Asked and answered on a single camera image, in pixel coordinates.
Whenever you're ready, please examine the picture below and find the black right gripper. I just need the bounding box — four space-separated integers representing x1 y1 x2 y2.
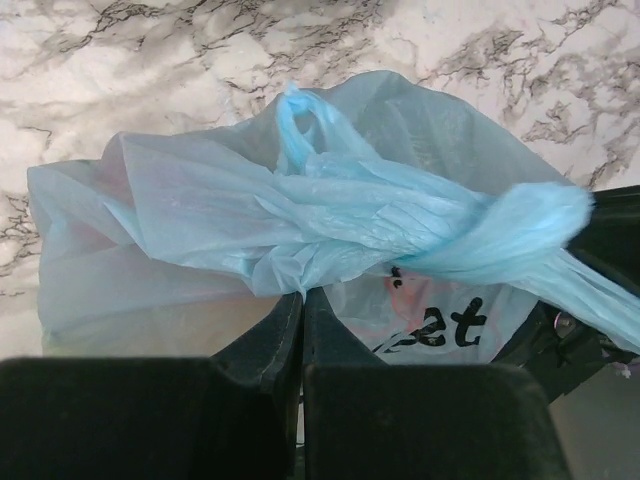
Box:
514 186 639 401

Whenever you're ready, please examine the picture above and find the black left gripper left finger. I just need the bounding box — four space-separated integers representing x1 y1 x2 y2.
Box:
1 294 303 479

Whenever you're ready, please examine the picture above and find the light blue plastic bag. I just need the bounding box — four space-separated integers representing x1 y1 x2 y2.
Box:
27 69 640 361

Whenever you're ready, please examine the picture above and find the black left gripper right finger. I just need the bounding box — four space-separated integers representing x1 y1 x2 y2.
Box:
303 289 571 480

